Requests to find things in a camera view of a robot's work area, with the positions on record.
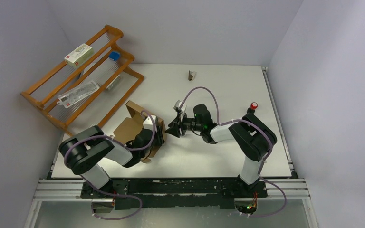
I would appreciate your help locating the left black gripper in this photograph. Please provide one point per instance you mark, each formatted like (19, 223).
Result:
(159, 137)

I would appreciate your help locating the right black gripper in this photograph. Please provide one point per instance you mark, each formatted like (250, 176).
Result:
(175, 126)

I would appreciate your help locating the brown cardboard box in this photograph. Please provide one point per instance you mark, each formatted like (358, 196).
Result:
(131, 132)

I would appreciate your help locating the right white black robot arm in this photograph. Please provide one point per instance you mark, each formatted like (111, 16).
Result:
(254, 138)

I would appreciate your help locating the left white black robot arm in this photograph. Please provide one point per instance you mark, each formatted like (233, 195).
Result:
(83, 152)

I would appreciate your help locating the white green carton box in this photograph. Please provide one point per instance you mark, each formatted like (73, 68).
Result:
(79, 55)

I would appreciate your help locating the small metal clip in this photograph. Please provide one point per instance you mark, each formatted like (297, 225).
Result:
(191, 75)

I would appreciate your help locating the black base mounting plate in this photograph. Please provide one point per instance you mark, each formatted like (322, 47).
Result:
(169, 193)

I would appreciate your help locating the small white grey bar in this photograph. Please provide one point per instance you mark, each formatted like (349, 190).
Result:
(114, 83)

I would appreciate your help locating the red emergency stop button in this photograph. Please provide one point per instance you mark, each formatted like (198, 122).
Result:
(252, 108)

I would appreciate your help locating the orange wooden rack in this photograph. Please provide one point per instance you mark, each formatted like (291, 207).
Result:
(98, 108)

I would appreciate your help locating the blue small object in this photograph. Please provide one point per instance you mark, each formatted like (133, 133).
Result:
(114, 55)

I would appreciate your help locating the clear plastic packet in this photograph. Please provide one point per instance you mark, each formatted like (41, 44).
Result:
(77, 94)

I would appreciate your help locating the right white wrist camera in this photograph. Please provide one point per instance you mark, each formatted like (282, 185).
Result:
(180, 107)

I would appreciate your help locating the aluminium frame rail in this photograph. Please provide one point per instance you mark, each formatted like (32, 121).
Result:
(70, 190)

